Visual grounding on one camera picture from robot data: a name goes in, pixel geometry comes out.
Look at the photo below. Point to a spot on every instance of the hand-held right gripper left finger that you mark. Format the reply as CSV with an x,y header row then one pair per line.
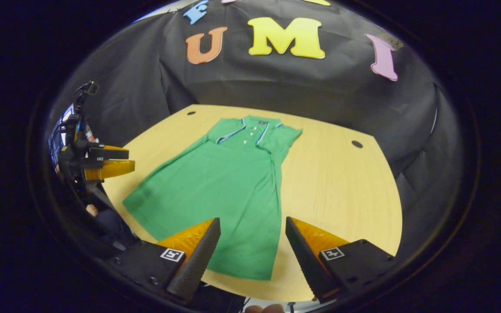
x,y
198,265

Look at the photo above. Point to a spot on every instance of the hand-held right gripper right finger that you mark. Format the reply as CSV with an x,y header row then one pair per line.
x,y
307,265

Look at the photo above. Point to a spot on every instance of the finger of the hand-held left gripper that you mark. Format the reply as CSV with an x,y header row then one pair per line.
x,y
109,153
111,168

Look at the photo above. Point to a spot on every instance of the green T-shirt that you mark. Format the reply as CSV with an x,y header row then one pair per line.
x,y
224,187

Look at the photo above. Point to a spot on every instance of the computer monitor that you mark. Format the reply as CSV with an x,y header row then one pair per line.
x,y
55,150

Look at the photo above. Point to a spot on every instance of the person's dark clothing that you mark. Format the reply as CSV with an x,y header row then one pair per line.
x,y
111,226

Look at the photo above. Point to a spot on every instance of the black backdrop cloth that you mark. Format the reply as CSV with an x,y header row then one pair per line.
x,y
298,82

